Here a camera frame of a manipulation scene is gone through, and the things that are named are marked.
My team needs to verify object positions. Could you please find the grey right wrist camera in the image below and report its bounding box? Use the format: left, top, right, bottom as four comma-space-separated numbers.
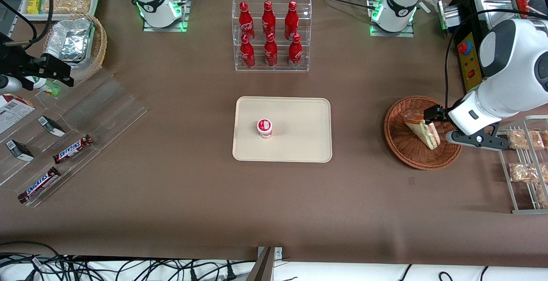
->
0, 75, 23, 94

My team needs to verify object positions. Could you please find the clear acrylic stepped display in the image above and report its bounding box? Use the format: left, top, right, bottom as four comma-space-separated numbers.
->
0, 68, 149, 208

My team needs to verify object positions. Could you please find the black floor cable bundle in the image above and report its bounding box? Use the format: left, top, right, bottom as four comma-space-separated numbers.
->
0, 241, 257, 281

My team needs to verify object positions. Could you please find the triangle sandwich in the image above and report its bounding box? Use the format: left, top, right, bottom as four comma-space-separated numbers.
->
403, 111, 441, 150

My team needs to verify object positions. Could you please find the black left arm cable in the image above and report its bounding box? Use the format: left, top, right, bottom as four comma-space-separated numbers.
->
444, 9, 548, 110

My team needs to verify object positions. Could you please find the brown round wicker basket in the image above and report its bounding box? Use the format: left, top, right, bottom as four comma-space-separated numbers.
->
384, 96, 463, 170

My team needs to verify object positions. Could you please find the silver metal box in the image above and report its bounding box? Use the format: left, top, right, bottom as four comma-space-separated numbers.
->
437, 0, 461, 31

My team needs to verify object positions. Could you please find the silver wire rack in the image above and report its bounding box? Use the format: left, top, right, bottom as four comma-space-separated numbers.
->
490, 115, 548, 214

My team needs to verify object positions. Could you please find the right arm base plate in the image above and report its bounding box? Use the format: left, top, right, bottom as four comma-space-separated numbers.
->
143, 0, 192, 32

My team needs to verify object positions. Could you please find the metal table bracket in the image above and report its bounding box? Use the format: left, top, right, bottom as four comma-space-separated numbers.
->
246, 247, 283, 281

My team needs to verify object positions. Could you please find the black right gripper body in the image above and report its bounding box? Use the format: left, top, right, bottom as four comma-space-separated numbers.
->
0, 33, 45, 91

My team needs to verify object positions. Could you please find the light tan wicker basket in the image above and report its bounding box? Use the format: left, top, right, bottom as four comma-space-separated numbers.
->
43, 13, 107, 82

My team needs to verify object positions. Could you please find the small black white box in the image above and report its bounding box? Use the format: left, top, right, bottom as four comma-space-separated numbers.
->
5, 140, 35, 162
38, 116, 66, 138

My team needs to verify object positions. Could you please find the brown table cover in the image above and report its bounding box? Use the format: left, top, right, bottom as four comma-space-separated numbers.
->
0, 0, 548, 269

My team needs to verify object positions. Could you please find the red white yogurt cup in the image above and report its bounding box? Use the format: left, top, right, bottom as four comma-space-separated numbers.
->
257, 118, 273, 139

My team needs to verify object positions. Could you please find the brown Snickers bar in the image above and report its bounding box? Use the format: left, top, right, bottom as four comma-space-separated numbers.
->
53, 135, 94, 164
18, 167, 61, 204

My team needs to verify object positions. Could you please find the clear acrylic bottle rack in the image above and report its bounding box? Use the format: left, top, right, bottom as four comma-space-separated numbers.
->
232, 0, 312, 72

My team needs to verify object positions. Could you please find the silver foil container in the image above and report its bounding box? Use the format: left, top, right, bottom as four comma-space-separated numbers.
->
45, 18, 95, 62

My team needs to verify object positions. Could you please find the white barcode carton box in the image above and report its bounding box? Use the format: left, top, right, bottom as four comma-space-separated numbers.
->
0, 94, 36, 135

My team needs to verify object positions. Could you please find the beige plastic tray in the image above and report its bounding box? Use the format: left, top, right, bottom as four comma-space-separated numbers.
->
232, 96, 333, 163

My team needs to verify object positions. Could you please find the clear rice cracker pack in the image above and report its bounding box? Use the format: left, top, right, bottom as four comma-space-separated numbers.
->
43, 0, 92, 15

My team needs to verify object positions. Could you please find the black food warmer appliance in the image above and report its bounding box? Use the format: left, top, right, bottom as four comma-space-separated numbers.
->
449, 0, 548, 93

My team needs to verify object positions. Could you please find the green white small bottle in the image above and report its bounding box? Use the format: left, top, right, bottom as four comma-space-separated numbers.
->
25, 76, 61, 96

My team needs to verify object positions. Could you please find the red cola bottle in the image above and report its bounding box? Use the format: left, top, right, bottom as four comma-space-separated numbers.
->
238, 1, 256, 42
288, 33, 303, 68
264, 33, 278, 67
262, 0, 277, 37
285, 1, 299, 40
240, 33, 256, 69

